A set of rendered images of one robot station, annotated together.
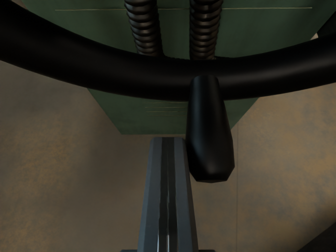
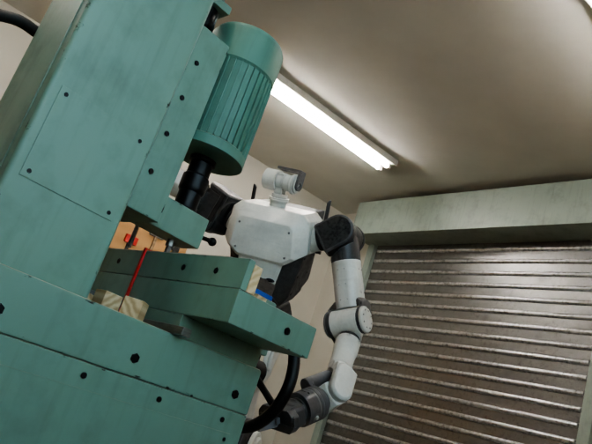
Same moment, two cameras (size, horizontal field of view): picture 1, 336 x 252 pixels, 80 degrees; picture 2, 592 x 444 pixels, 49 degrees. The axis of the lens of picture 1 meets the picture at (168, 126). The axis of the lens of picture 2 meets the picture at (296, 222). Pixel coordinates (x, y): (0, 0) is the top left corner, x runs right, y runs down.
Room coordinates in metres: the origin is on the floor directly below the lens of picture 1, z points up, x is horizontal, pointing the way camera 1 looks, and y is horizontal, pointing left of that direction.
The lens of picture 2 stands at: (1.16, 1.12, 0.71)
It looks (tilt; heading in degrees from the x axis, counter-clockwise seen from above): 17 degrees up; 227
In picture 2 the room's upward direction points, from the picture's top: 19 degrees clockwise
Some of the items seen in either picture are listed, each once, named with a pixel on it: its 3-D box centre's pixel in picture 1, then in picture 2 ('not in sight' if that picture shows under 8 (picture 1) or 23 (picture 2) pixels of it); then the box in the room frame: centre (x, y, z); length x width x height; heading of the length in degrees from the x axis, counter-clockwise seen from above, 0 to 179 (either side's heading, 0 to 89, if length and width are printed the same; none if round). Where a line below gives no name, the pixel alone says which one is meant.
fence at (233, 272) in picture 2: not in sight; (151, 265); (0.45, 0.00, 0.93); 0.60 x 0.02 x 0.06; 89
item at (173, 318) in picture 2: not in sight; (162, 329); (0.36, -0.03, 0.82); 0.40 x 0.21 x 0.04; 89
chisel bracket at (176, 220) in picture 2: not in sight; (168, 224); (0.44, -0.03, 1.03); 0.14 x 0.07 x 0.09; 179
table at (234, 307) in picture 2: not in sight; (195, 315); (0.31, 0.00, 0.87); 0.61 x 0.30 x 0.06; 89
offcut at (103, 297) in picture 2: not in sight; (106, 302); (0.54, 0.04, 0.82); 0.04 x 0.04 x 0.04; 0
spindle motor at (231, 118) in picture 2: not in sight; (226, 99); (0.42, -0.03, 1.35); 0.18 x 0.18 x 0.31
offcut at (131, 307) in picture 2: not in sight; (133, 309); (0.54, 0.14, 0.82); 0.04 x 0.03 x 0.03; 128
